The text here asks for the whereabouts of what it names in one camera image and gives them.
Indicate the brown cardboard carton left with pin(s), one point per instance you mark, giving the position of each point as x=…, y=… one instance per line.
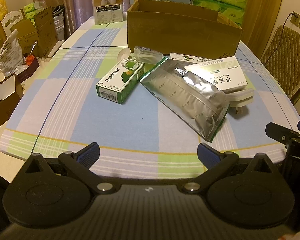
x=43, y=32

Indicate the green white medicine box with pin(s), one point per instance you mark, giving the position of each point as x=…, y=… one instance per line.
x=118, y=83

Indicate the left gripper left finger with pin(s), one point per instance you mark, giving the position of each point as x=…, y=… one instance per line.
x=77, y=166

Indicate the silver foil pouch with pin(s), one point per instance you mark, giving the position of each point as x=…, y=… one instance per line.
x=196, y=101

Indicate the white power adapter plug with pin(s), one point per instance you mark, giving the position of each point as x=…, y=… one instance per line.
x=240, y=99

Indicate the white cutout card box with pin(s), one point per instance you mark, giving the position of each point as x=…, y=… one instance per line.
x=11, y=19

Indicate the white plastic spoon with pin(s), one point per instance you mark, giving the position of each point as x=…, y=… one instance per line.
x=123, y=54

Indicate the quilted brown chair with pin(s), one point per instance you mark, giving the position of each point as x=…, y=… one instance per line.
x=282, y=60

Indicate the clear plastic wire holder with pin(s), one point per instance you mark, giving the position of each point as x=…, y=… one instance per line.
x=147, y=55

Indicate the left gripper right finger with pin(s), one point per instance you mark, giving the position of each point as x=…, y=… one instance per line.
x=218, y=164

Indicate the white humidifier product box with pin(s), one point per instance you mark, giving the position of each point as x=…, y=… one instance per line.
x=107, y=11

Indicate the crumpled white plastic bag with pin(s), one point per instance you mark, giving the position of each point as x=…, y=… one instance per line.
x=11, y=55

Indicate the white ointment box with bird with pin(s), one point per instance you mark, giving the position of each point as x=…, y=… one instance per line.
x=188, y=58

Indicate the large cardboard sorting box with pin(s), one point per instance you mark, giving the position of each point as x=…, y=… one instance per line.
x=171, y=27

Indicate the checked tablecloth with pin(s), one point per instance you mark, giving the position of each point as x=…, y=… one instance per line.
x=141, y=138

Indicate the white blue tablet box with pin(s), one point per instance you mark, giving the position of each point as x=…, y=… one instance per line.
x=226, y=73

